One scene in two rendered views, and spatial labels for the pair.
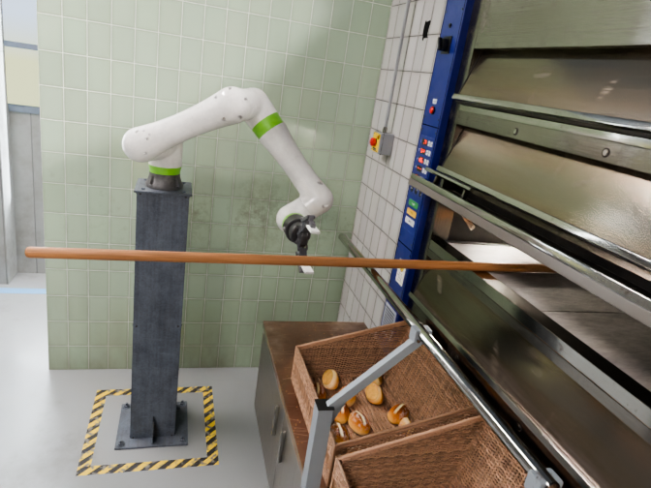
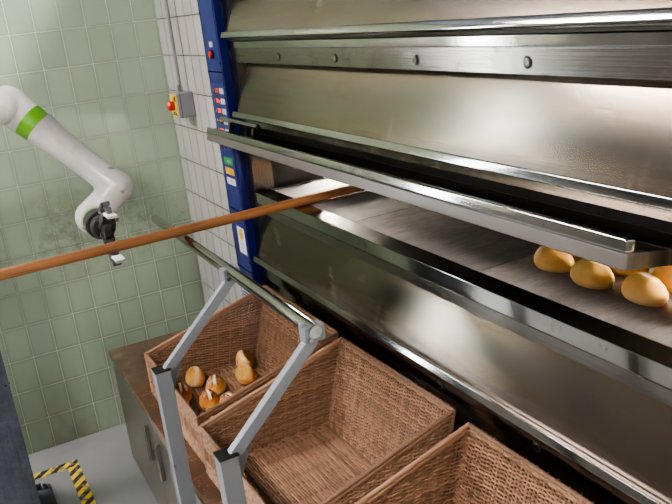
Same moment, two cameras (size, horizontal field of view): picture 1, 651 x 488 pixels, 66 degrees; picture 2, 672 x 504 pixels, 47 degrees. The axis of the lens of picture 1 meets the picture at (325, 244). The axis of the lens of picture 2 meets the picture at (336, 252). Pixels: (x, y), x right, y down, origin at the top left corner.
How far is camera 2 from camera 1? 82 cm
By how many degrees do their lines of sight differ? 8
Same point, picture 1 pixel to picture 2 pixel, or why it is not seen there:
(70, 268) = not seen: outside the picture
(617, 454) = (419, 314)
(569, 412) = (387, 300)
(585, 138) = (321, 49)
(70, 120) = not seen: outside the picture
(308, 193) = (101, 182)
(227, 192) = (17, 217)
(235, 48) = not seen: outside the picture
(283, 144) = (55, 138)
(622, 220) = (360, 113)
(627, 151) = (345, 53)
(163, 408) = (19, 490)
